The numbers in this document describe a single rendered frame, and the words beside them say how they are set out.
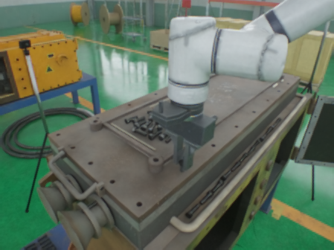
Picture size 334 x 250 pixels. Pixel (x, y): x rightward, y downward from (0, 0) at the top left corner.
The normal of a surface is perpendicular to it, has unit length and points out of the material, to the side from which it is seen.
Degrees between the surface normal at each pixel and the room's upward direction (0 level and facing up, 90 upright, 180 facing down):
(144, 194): 0
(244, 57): 89
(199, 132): 90
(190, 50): 88
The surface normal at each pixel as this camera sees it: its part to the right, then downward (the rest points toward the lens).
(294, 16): -0.45, 0.29
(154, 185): 0.02, -0.87
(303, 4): -0.57, 0.04
